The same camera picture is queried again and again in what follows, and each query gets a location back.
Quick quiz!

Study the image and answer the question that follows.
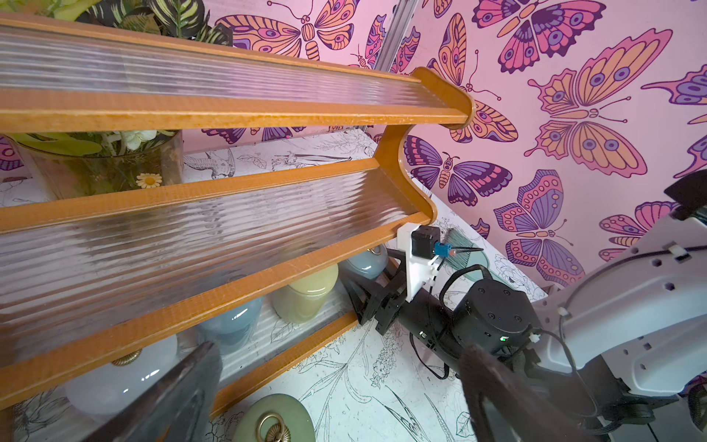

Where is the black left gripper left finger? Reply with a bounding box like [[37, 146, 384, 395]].
[[85, 341, 223, 441]]

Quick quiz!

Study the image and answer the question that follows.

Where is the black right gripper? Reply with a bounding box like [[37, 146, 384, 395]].
[[340, 267, 420, 336]]

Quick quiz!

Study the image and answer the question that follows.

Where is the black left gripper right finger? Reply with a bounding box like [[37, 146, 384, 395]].
[[458, 344, 596, 441]]

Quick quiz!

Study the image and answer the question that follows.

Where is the white canister bottom shelf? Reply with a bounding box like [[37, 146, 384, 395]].
[[64, 335, 178, 421]]

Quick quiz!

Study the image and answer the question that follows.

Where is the yellow-green canister bottom shelf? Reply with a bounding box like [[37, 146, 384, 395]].
[[272, 264, 339, 323]]

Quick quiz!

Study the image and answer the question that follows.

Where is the blue canister bottom shelf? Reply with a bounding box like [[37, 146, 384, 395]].
[[196, 298, 263, 355]]

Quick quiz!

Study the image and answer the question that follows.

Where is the green canister shelf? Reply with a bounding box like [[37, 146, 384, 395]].
[[232, 394, 316, 442]]

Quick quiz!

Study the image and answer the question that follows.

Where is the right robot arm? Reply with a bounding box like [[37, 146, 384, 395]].
[[340, 171, 706, 441]]

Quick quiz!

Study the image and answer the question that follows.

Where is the wooden tiered shelf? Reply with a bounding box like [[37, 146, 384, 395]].
[[1, 13, 476, 408]]

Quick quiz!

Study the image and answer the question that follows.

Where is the green plastic dustpan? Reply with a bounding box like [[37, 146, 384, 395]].
[[445, 228, 489, 271]]

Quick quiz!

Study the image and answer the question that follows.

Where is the green leafy plant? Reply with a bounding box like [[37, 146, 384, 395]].
[[0, 0, 234, 200]]

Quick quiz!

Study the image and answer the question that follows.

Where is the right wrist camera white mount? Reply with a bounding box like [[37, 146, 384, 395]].
[[397, 223, 456, 302]]

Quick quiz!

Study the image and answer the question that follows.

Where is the aluminium frame post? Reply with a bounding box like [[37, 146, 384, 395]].
[[375, 0, 419, 73]]

